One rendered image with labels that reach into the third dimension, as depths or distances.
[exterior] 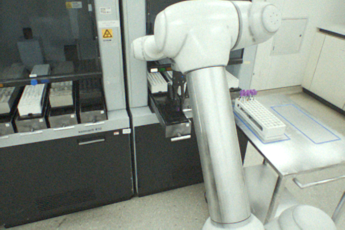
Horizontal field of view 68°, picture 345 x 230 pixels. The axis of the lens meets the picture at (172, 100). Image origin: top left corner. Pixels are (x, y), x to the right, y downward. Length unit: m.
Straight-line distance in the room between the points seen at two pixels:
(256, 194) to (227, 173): 1.13
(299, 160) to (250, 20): 0.69
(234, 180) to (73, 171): 1.20
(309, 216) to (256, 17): 0.51
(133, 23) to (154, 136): 0.68
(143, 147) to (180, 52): 1.09
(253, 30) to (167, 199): 1.54
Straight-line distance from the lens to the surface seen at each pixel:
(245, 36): 0.69
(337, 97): 3.53
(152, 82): 1.58
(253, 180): 1.82
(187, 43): 0.60
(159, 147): 1.67
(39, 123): 1.49
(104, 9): 1.36
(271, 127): 1.23
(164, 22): 0.62
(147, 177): 1.81
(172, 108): 1.43
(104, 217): 1.95
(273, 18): 0.70
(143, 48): 1.15
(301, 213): 0.77
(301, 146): 1.28
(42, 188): 1.76
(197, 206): 1.98
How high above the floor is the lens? 1.52
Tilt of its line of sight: 28 degrees down
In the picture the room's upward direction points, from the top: 2 degrees clockwise
